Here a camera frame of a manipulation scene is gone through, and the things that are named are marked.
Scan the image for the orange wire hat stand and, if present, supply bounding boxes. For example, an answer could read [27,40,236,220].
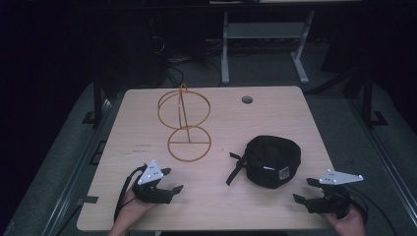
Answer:
[157,83,212,163]

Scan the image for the black metal stand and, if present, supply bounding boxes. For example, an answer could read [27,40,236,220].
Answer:
[82,70,114,127]
[343,67,389,129]

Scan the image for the person's right hand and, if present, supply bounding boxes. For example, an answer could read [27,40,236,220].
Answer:
[323,204,368,236]

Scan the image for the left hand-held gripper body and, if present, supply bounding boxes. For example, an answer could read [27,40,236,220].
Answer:
[131,159,174,205]

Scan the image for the grey metal desk frame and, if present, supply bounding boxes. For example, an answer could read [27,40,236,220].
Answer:
[220,9,316,86]

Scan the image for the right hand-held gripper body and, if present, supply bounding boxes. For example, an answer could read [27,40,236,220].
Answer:
[306,168,365,220]

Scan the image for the person's left hand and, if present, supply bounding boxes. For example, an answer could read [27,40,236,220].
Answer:
[115,189,157,230]

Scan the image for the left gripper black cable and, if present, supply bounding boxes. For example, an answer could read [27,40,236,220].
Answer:
[113,164,148,224]

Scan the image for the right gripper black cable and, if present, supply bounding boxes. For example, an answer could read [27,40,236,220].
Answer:
[343,185,399,236]

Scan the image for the bundle of floor cables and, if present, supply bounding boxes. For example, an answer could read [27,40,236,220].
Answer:
[149,33,224,88]

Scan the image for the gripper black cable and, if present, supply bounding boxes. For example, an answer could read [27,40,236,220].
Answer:
[343,185,399,236]
[113,164,148,224]

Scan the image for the black cap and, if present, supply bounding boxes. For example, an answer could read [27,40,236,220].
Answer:
[225,135,302,190]

